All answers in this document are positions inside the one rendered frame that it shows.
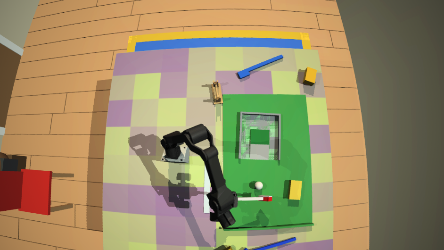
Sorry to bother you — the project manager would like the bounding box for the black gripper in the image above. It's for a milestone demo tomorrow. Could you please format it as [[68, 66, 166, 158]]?
[[210, 212, 218, 222]]

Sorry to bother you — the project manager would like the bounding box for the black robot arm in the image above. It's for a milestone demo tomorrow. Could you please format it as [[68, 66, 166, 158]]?
[[161, 124, 238, 229]]

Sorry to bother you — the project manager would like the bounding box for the white flat bar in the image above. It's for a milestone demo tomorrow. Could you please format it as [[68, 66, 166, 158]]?
[[204, 167, 210, 213]]

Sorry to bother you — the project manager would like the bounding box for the white golf ball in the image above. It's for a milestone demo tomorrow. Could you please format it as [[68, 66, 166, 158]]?
[[255, 182, 263, 190]]

